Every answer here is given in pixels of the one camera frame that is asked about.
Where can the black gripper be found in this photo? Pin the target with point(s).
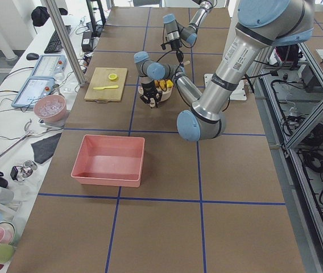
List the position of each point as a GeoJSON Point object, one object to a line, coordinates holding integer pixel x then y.
{"type": "Point", "coordinates": [149, 91]}
{"type": "Point", "coordinates": [175, 44]}

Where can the beige plastic dustpan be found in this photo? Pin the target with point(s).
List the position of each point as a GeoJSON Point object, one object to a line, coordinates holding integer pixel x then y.
{"type": "Point", "coordinates": [165, 94]}

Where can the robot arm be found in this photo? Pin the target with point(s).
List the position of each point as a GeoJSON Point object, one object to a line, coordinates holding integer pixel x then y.
{"type": "Point", "coordinates": [176, 35]}
{"type": "Point", "coordinates": [260, 24]}

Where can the pink plastic bin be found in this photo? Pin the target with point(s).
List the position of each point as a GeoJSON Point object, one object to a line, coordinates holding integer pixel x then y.
{"type": "Point", "coordinates": [109, 160]}

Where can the yellow plastic knife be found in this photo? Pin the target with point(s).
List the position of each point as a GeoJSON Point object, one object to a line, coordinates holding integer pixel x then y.
{"type": "Point", "coordinates": [106, 87]}

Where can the lemon slices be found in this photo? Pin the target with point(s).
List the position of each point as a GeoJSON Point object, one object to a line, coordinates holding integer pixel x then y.
{"type": "Point", "coordinates": [112, 76]}

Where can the wooden cutting board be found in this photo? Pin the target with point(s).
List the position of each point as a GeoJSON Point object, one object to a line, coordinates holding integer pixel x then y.
{"type": "Point", "coordinates": [100, 78]}

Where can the teach pendant far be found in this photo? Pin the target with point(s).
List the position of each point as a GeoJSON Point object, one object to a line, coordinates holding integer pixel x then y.
{"type": "Point", "coordinates": [48, 65]}

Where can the teach pendant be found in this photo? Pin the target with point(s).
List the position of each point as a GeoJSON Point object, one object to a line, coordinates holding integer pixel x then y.
{"type": "Point", "coordinates": [48, 65]}
{"type": "Point", "coordinates": [32, 91]}

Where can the pink bowl with ice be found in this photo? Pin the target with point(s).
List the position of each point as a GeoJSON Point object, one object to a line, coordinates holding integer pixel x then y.
{"type": "Point", "coordinates": [51, 108]}

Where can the black keyboard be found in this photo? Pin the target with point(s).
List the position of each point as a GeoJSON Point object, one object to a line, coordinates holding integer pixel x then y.
{"type": "Point", "coordinates": [54, 45]}

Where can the teach pendant near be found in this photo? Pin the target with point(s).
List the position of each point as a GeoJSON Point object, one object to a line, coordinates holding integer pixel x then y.
{"type": "Point", "coordinates": [32, 91]}

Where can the aluminium frame post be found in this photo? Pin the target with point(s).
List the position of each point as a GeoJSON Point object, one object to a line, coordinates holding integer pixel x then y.
{"type": "Point", "coordinates": [59, 25]}

